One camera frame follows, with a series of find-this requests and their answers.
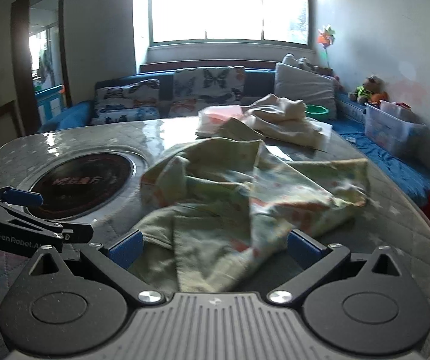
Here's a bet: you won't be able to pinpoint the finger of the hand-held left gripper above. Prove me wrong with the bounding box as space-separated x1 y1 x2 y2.
55 223 94 244
0 185 44 207

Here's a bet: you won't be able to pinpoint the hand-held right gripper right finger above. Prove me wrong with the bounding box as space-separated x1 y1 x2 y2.
265 228 413 306

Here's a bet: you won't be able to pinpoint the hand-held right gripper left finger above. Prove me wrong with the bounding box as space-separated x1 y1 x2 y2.
27 229 168 306

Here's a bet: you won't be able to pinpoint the green patterned baby garment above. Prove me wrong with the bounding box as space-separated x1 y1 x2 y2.
129 137 369 294

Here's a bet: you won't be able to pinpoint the hanging clothes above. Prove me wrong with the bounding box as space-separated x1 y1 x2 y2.
37 47 51 80

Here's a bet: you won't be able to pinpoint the round black induction hob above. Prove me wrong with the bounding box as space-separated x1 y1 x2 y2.
14 152 150 222

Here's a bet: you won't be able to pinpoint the grey quilted star table cover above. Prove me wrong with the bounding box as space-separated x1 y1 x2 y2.
0 114 430 360

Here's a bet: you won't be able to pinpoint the blue white cabinet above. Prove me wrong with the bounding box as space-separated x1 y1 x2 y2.
35 84 68 125

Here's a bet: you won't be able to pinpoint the blue sofa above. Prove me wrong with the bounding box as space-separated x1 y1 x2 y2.
44 60 430 208

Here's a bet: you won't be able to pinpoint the beige garment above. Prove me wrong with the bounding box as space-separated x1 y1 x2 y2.
243 94 324 151

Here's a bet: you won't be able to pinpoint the green plastic bowl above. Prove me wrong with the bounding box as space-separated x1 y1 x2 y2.
304 104 330 121

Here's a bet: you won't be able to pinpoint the clear plastic storage box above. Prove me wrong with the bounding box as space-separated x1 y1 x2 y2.
364 99 428 160

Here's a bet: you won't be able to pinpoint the plastic bag with pink pack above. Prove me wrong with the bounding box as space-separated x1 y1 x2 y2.
194 105 252 139

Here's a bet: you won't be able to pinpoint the grey pillow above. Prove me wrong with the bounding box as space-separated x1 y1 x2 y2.
274 62 338 120

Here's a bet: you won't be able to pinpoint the brown teddy bear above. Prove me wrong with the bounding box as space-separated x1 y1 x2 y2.
351 76 383 104

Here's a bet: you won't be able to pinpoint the large butterfly print cushion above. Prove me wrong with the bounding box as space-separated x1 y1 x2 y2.
168 66 246 119

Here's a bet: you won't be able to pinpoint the black white plush toy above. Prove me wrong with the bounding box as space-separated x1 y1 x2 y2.
299 57 320 73

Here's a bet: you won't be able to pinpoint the colourful pinwheel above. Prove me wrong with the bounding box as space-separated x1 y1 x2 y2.
317 25 338 69

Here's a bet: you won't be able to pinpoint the window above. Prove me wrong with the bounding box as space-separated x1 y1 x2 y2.
147 0 312 46

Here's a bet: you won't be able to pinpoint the dark wooden door frame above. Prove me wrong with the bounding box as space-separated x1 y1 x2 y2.
10 0 74 136

